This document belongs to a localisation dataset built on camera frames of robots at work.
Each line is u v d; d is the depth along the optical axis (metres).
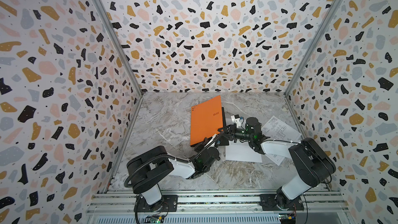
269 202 0.73
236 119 0.85
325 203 0.76
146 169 0.47
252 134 0.72
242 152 0.90
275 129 1.02
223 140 0.76
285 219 0.71
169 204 0.73
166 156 0.50
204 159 0.66
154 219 0.70
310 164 0.46
